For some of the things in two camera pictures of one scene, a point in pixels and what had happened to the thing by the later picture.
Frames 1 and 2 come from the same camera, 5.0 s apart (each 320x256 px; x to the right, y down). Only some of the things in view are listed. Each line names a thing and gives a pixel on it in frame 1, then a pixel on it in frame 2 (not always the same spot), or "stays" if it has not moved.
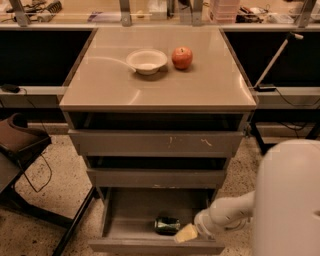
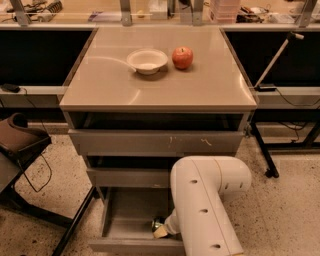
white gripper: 202,223 -> 170,222
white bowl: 147,61 stays
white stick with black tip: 290,35 stays
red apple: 182,57 stays
